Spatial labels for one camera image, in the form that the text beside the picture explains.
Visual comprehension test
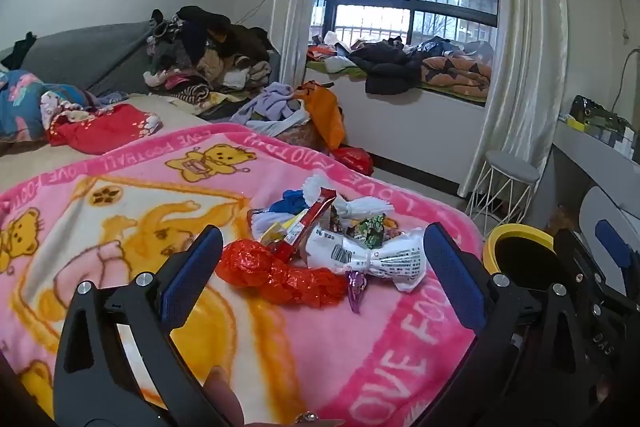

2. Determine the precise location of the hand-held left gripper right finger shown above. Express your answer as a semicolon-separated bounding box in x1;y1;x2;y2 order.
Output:
415;223;608;427

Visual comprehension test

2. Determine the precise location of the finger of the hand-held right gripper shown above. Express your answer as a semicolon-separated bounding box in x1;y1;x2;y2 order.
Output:
555;219;636;305

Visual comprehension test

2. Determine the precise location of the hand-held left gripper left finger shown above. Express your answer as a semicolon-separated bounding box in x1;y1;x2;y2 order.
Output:
52;226;241;427

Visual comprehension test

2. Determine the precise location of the yellow trash bin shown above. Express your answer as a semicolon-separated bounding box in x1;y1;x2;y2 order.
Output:
482;224;566;293

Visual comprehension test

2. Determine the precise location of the red wrapper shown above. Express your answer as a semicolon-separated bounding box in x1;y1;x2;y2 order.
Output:
216;239;348;308

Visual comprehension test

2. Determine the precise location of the purple foil wrapper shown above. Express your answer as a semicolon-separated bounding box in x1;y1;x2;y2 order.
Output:
346;269;371;314

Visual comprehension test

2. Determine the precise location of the yellow snack bag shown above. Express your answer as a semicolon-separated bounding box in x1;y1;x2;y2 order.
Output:
260;214;306;258

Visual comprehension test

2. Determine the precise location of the person's left hand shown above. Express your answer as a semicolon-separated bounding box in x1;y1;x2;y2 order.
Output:
202;366;246;427

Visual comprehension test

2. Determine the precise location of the white barcode snack packet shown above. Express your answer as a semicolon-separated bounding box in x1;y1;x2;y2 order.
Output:
300;227;426;294

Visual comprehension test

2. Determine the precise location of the green foil wrapper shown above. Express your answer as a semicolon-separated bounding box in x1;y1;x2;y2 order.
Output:
350;214;388;250

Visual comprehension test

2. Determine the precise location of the white box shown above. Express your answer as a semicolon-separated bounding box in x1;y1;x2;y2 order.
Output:
600;127;640;158

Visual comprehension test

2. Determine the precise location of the white desk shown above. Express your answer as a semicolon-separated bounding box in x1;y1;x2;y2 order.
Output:
552;122;640;228

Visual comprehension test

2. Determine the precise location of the white pleated plastic wrapper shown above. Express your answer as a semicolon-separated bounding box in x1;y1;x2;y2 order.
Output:
305;174;396;220

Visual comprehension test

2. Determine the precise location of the blue white wrapper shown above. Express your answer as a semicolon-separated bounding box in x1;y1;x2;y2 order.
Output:
250;189;312;243

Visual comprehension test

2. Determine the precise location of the pink printed blanket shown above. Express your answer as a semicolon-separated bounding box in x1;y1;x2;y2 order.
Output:
0;122;483;427

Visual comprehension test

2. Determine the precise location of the dark glossy package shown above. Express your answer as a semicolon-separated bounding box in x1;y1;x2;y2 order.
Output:
570;95;635;134

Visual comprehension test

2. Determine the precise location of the red stick snack packet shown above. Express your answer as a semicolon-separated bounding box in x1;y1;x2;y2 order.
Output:
260;188;338;263

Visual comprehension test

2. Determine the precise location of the red bag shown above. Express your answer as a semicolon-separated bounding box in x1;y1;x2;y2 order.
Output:
331;147;375;176

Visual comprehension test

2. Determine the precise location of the pale fluffy bed sheet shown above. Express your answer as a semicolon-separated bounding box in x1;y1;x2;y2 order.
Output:
0;93;217;188

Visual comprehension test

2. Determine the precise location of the brown patterned bag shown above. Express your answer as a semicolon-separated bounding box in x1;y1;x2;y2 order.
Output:
274;116;331;154

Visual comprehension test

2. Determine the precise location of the lavender clothing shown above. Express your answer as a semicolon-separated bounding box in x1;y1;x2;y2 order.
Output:
242;82;308;128

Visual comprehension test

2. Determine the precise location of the orange patterned blanket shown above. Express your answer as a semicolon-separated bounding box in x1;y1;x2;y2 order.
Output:
419;53;493;100

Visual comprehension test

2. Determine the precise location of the black jacket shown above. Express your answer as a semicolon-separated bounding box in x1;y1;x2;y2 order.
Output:
349;41;427;96

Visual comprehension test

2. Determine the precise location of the pile of clothes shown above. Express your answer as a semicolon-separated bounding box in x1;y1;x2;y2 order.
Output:
142;6;281;108

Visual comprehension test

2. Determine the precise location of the blue printed quilt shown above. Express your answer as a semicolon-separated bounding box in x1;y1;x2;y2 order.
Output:
0;69;101;144

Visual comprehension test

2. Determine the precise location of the grey sofa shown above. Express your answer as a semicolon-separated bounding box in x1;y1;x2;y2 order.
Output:
0;21;157;95

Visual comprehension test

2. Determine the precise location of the dark cloth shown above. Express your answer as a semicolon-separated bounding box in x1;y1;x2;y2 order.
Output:
7;32;38;65

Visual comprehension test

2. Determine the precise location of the white wire stool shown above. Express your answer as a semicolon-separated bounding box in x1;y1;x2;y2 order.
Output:
465;150;543;228

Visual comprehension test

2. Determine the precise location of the grey cable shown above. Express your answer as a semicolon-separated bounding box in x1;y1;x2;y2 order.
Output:
612;49;640;112

